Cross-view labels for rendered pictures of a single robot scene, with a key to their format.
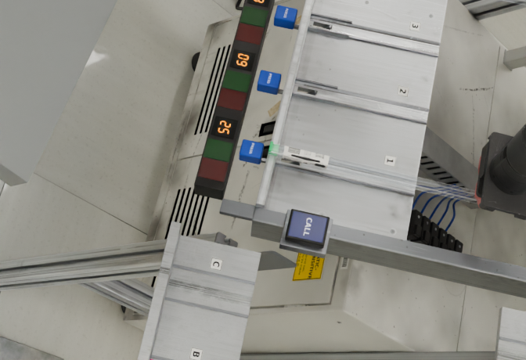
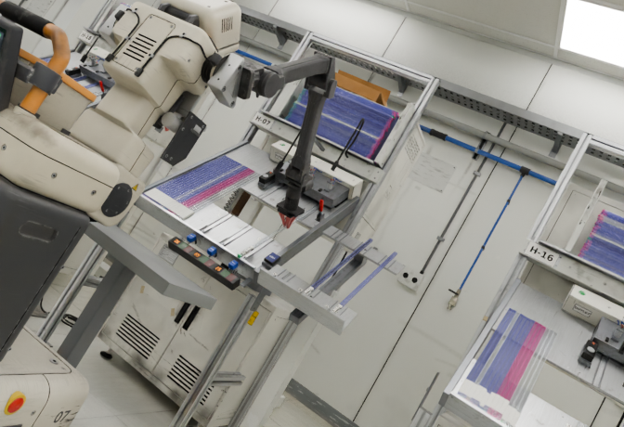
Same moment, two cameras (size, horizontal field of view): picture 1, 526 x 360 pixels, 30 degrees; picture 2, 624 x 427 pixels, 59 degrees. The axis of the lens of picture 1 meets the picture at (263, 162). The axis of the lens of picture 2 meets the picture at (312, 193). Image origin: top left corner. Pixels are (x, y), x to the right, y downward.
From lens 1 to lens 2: 135 cm
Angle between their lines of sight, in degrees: 50
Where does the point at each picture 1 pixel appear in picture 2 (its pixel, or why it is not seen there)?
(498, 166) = (290, 203)
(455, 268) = (302, 241)
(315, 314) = (269, 322)
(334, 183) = (257, 252)
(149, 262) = (237, 329)
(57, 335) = not seen: outside the picture
